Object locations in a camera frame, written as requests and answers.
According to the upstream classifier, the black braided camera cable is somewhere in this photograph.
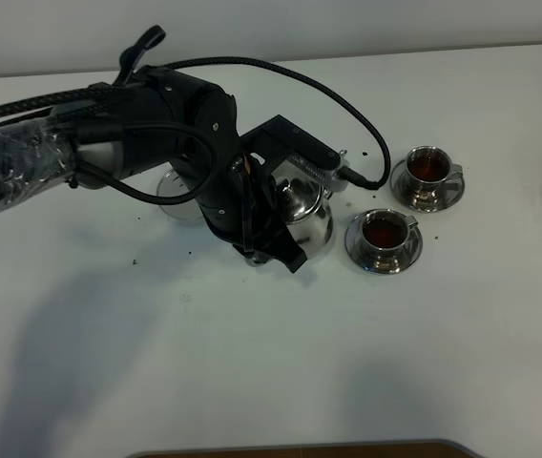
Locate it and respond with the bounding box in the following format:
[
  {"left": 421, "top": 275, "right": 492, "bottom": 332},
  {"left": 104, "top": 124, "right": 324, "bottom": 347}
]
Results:
[{"left": 0, "top": 25, "right": 392, "bottom": 254}]

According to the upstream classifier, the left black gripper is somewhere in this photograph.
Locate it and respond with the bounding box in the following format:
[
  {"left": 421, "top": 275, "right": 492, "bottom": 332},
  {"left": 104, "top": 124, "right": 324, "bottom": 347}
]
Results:
[{"left": 194, "top": 152, "right": 307, "bottom": 273}]

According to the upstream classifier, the stainless steel teapot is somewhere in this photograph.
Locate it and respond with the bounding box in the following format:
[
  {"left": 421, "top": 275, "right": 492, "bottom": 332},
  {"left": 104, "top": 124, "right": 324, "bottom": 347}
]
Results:
[{"left": 251, "top": 148, "right": 348, "bottom": 268}]

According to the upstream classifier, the steel teacup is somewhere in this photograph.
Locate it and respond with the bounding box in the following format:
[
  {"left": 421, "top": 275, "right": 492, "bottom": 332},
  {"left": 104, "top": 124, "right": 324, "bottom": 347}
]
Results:
[
  {"left": 406, "top": 146, "right": 463, "bottom": 201},
  {"left": 357, "top": 209, "right": 421, "bottom": 260}
]

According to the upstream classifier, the far steel saucer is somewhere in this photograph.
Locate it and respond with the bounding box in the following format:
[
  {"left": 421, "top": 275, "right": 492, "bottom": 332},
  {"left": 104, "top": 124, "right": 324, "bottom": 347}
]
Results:
[{"left": 389, "top": 159, "right": 466, "bottom": 213}]

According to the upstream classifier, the near steel saucer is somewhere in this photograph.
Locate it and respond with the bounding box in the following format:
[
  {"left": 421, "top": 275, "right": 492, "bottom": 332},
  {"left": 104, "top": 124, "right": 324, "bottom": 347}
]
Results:
[{"left": 344, "top": 212, "right": 424, "bottom": 275}]

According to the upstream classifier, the round steel teapot trivet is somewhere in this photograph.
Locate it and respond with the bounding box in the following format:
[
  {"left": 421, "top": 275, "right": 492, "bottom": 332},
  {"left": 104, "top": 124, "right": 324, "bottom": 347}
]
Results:
[{"left": 156, "top": 169, "right": 203, "bottom": 223}]

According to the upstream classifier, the steel saucer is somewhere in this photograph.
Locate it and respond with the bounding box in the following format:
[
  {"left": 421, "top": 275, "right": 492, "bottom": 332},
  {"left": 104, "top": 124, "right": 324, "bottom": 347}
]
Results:
[
  {"left": 389, "top": 159, "right": 466, "bottom": 213},
  {"left": 344, "top": 212, "right": 424, "bottom": 275}
]

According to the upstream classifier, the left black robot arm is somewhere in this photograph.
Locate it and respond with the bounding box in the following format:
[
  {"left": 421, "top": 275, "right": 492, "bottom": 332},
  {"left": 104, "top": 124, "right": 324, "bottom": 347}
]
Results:
[{"left": 0, "top": 68, "right": 306, "bottom": 271}]

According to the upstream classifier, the far steel teacup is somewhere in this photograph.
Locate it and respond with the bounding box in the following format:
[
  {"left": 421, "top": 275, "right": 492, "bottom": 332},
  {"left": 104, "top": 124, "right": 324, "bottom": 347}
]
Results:
[{"left": 406, "top": 146, "right": 463, "bottom": 201}]

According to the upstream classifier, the near steel teacup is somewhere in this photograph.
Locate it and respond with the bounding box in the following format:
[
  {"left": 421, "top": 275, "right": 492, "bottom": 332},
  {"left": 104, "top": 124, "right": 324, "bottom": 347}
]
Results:
[{"left": 357, "top": 209, "right": 421, "bottom": 260}]

